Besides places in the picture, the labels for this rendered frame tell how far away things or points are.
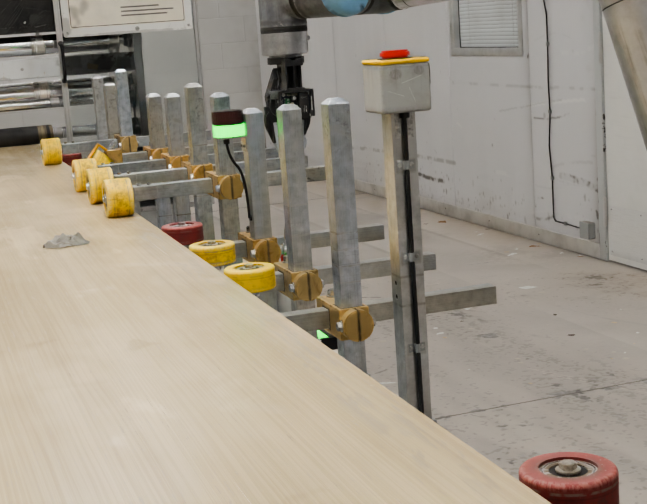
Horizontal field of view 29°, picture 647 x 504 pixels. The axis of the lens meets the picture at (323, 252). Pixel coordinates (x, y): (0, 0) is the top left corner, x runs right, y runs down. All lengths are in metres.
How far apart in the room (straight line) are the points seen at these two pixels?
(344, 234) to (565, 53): 4.68
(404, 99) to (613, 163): 4.63
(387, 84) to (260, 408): 0.55
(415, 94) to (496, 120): 5.61
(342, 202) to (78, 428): 0.79
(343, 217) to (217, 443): 0.82
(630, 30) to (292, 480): 1.12
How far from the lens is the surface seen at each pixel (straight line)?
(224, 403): 1.29
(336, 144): 1.92
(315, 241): 2.50
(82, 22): 4.63
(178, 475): 1.11
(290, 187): 2.17
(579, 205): 6.55
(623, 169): 6.18
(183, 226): 2.42
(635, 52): 2.00
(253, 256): 2.41
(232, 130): 2.37
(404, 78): 1.65
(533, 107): 6.87
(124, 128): 3.87
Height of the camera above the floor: 1.28
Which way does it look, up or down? 11 degrees down
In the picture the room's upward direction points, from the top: 4 degrees counter-clockwise
